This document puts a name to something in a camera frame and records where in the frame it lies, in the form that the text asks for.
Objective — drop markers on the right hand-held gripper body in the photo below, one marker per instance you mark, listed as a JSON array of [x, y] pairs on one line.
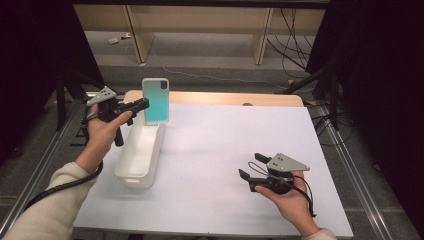
[[286, 164]]

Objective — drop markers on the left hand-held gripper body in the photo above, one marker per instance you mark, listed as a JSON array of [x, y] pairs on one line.
[[108, 108]]

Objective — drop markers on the light blue phone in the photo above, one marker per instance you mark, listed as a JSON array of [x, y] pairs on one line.
[[156, 100]]

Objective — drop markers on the white plastic storage bin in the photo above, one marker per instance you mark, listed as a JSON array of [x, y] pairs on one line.
[[140, 156]]

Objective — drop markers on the person's left hand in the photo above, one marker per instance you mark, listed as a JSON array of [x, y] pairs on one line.
[[98, 136]]

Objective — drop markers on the person's right hand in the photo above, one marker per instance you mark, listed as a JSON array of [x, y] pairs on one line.
[[295, 203]]

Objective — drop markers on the white table sheet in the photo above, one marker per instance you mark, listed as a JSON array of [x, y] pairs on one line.
[[213, 186]]

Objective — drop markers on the black metal stand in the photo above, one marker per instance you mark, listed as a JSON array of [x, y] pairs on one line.
[[61, 100], [333, 100]]

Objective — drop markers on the small white floor box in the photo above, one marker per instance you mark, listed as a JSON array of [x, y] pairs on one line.
[[113, 41]]

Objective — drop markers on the light wooden table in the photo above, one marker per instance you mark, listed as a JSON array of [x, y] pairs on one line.
[[216, 98]]

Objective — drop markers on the black curtain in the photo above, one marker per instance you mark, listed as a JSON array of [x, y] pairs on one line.
[[383, 83], [30, 66]]

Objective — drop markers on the beige wooden desk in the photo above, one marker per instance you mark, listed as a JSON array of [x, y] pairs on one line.
[[200, 18]]

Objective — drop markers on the aluminium floor rail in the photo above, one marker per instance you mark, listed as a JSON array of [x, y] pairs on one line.
[[36, 176], [360, 186]]

